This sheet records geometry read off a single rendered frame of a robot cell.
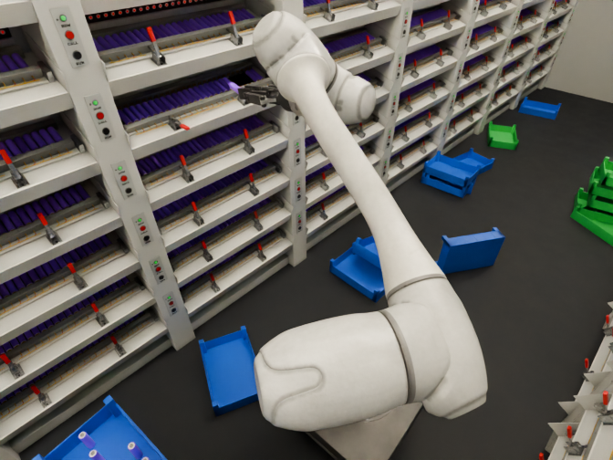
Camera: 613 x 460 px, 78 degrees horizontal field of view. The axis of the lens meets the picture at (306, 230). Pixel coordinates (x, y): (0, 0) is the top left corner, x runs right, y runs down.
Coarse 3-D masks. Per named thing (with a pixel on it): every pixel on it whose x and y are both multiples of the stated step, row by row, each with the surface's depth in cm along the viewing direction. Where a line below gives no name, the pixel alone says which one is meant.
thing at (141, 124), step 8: (264, 80) 138; (272, 80) 140; (216, 96) 127; (224, 96) 128; (232, 96) 131; (192, 104) 122; (200, 104) 123; (208, 104) 126; (168, 112) 118; (176, 112) 119; (184, 112) 121; (144, 120) 113; (152, 120) 114; (160, 120) 116; (128, 128) 110; (136, 128) 112; (144, 128) 114
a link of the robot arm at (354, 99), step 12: (336, 72) 76; (348, 72) 80; (336, 84) 77; (348, 84) 77; (360, 84) 77; (336, 96) 78; (348, 96) 77; (360, 96) 77; (372, 96) 79; (336, 108) 79; (348, 108) 78; (360, 108) 78; (372, 108) 80; (348, 120) 81; (360, 120) 80
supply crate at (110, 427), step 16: (112, 400) 100; (96, 416) 99; (112, 416) 104; (128, 416) 99; (80, 432) 97; (96, 432) 101; (112, 432) 101; (128, 432) 101; (64, 448) 95; (80, 448) 98; (96, 448) 98; (112, 448) 98; (144, 448) 98
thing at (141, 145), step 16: (256, 64) 145; (176, 80) 127; (208, 112) 125; (224, 112) 127; (240, 112) 131; (256, 112) 137; (160, 128) 116; (192, 128) 120; (208, 128) 125; (144, 144) 111; (160, 144) 115
